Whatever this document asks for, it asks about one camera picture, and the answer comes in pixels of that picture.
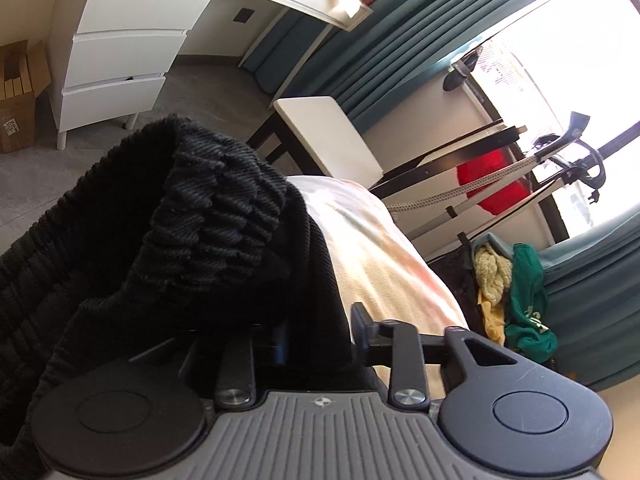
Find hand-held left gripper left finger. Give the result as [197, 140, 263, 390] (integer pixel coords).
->
[127, 325, 288, 408]

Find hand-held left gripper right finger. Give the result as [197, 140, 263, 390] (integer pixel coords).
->
[351, 302, 519, 409]

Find black pants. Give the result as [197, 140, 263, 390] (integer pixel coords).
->
[0, 114, 373, 480]

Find black clothes rack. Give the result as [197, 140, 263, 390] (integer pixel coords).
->
[369, 125, 528, 200]

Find pastel bed sheet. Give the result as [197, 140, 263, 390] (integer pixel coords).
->
[287, 175, 471, 403]

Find yellow knit garment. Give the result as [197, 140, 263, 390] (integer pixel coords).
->
[472, 245, 513, 346]

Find green garment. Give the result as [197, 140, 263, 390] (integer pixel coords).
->
[504, 242, 560, 367]

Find red cloth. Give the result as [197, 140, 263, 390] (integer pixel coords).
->
[457, 147, 533, 217]

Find black drying rack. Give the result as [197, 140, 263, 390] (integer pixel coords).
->
[387, 110, 607, 241]

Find teal curtain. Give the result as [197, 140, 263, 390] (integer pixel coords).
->
[542, 205, 640, 391]
[239, 0, 618, 133]

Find white paper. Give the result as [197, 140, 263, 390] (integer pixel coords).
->
[322, 0, 362, 18]

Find white desk with drawers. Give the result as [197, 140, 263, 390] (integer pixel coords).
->
[47, 0, 373, 151]

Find window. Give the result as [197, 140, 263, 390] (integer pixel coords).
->
[470, 0, 640, 243]

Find cardboard box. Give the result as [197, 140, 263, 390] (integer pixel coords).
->
[0, 40, 52, 155]

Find white chair with dark frame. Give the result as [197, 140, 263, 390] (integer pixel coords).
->
[245, 96, 386, 188]

